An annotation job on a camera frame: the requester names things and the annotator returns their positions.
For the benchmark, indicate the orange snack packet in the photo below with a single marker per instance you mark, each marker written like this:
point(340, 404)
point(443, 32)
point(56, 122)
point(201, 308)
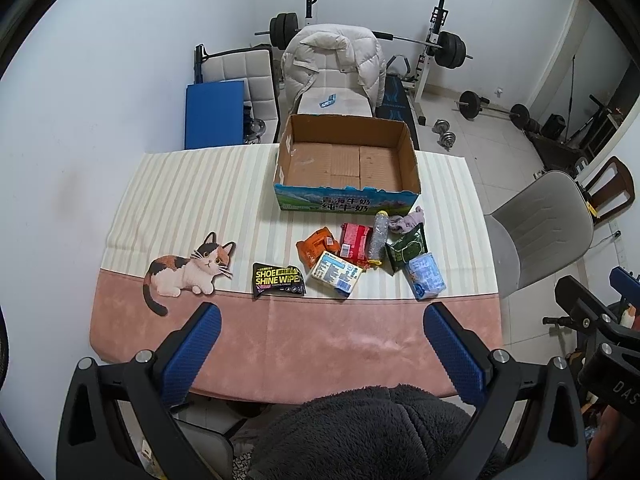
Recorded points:
point(311, 249)

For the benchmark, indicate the barbell on rack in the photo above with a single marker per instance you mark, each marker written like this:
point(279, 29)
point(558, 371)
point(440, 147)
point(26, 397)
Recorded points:
point(451, 53)

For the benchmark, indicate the white barbell rack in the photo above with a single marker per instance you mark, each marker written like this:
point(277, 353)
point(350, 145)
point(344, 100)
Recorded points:
point(415, 77)

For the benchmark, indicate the green seaweed snack packet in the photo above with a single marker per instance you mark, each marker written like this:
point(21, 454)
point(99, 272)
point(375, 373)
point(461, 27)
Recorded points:
point(405, 248)

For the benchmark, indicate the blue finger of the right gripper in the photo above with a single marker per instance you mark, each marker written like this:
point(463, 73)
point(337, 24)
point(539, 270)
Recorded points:
point(626, 285)

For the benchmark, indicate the light blue tissue pack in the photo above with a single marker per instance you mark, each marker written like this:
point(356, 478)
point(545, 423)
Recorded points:
point(424, 277)

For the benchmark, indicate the white blue tissue pack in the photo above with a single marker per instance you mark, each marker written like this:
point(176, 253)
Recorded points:
point(337, 273)

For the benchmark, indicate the black blue weight bench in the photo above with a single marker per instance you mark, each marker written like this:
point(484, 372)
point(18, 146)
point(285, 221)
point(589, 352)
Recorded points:
point(396, 106)

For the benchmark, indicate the blue folded mat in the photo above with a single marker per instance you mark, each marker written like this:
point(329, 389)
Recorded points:
point(214, 114)

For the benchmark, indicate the white chair behind table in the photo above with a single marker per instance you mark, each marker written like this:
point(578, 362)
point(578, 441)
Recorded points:
point(335, 91)

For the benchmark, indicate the chrome dumbbell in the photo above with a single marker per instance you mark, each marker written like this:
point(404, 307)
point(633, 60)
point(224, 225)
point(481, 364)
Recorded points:
point(446, 137)

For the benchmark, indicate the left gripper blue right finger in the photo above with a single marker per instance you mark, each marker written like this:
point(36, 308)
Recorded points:
point(462, 354)

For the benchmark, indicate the white quilted chair at left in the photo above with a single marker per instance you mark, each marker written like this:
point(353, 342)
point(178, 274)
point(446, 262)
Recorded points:
point(254, 67)

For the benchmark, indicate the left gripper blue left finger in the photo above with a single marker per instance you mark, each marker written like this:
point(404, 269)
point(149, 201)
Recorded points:
point(184, 351)

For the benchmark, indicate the lilac soft cloth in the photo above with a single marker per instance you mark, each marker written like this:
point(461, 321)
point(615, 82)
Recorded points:
point(404, 224)

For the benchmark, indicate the black shoe shine wipes pack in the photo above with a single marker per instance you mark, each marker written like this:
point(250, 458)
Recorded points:
point(268, 279)

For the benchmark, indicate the grey chair at right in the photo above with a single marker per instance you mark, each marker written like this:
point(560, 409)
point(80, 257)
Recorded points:
point(539, 231)

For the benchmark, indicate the red snack packet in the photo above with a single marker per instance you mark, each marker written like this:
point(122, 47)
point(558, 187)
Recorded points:
point(353, 244)

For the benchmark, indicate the barbell on floor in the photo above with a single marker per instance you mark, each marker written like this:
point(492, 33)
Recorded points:
point(470, 105)

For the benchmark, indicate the white puffer jacket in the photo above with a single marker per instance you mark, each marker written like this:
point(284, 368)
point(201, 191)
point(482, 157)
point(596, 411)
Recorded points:
point(354, 46)

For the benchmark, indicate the open cardboard milk box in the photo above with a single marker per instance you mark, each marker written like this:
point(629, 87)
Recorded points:
point(345, 163)

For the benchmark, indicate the small blue packet on chair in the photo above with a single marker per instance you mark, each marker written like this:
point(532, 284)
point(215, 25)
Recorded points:
point(329, 101)

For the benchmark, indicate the brown wooden chair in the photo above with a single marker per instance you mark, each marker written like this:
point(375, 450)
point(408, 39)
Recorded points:
point(609, 192)

